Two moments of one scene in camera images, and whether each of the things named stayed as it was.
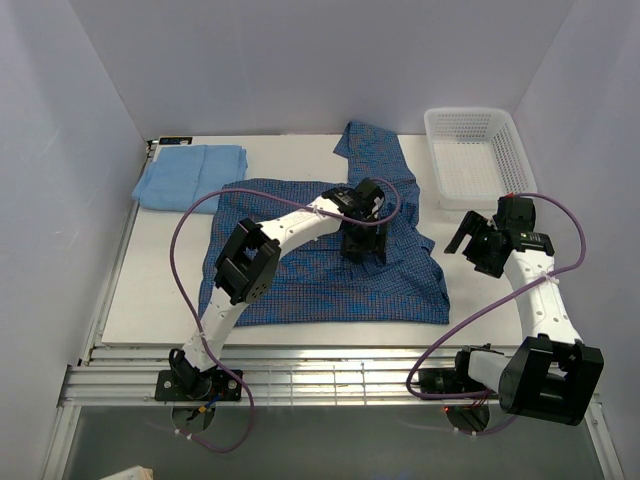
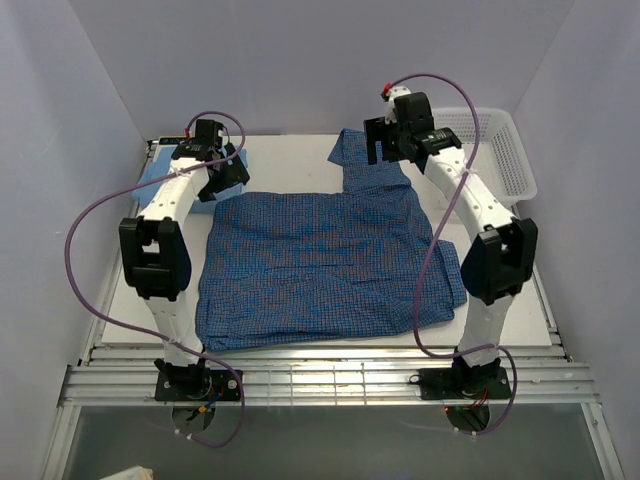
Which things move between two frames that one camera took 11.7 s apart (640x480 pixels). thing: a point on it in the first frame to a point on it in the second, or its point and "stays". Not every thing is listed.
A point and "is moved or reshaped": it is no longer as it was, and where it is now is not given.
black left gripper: [375, 244] to [235, 175]
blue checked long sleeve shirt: [312, 282] is moved or reshaped
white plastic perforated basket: [478, 157] stays
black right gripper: [468, 226] to [376, 130]
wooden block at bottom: [136, 472] stays
